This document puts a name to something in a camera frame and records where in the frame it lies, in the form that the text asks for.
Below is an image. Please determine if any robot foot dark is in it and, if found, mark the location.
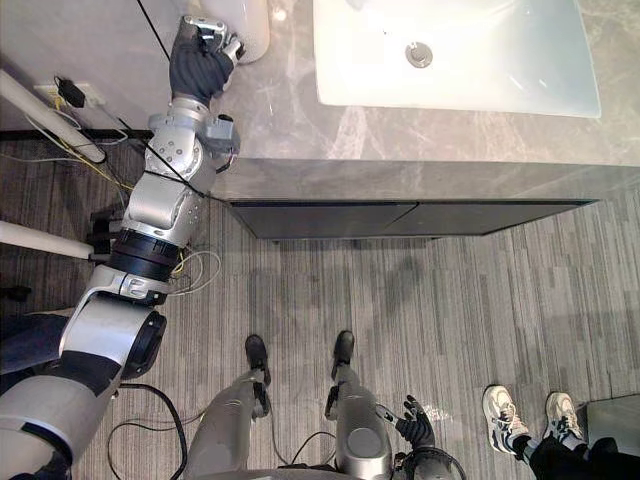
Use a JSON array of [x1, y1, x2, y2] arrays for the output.
[[331, 329, 356, 380], [244, 334, 272, 387]]

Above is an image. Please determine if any white sink basin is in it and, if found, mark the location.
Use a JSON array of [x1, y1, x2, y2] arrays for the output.
[[312, 0, 602, 120]]

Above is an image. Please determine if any robot left foot dark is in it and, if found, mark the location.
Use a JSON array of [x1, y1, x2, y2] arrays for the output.
[[244, 334, 272, 387]]

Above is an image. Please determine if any person's left shoe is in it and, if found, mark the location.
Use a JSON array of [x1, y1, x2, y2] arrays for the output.
[[481, 384, 530, 455]]

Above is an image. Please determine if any metal sink drain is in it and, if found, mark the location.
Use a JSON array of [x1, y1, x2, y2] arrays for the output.
[[404, 41, 433, 67]]

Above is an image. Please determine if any white rounded container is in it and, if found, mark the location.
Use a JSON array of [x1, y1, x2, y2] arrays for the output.
[[198, 0, 272, 65]]

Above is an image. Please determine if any long white tube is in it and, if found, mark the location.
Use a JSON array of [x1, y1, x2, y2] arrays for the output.
[[0, 68, 107, 165]]

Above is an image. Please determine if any person's leg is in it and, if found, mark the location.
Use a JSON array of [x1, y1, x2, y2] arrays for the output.
[[513, 433, 640, 480]]

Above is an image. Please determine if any yellow thin cable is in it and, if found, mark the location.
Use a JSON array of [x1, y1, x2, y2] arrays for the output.
[[52, 97, 139, 194]]

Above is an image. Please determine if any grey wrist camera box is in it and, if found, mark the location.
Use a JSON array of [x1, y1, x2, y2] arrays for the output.
[[202, 114, 243, 161]]

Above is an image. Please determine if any black stand base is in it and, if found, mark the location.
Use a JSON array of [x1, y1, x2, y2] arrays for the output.
[[87, 211, 124, 264]]

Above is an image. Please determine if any grey marble vanity cabinet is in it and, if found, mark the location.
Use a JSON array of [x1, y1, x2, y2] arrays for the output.
[[212, 0, 640, 242]]

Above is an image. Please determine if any short white tube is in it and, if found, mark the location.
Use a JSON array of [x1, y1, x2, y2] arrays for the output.
[[0, 221, 95, 260]]

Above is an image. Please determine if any robot right foot dark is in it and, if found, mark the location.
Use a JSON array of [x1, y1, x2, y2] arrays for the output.
[[331, 329, 356, 380]]

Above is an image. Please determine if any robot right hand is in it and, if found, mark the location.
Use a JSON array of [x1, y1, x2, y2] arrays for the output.
[[394, 394, 436, 450]]

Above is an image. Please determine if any black power adapter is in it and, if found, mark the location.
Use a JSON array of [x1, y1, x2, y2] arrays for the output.
[[53, 76, 87, 108]]

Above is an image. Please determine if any person's shoe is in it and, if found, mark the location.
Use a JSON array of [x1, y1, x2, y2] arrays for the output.
[[541, 391, 584, 451], [481, 384, 530, 455]]

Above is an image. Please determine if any person's right shoe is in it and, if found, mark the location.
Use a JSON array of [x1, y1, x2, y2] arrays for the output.
[[541, 391, 584, 451]]

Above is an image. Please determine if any robot right leg silver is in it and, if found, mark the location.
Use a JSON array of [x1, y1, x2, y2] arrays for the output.
[[324, 367, 396, 480]]

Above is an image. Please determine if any black floor cable loop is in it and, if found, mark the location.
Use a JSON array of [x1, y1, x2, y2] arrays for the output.
[[106, 382, 189, 480]]

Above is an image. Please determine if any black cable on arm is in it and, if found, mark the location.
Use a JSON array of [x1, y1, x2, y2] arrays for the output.
[[135, 0, 236, 204]]

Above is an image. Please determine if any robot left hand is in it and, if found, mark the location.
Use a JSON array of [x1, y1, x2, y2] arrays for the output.
[[168, 14, 246, 104]]

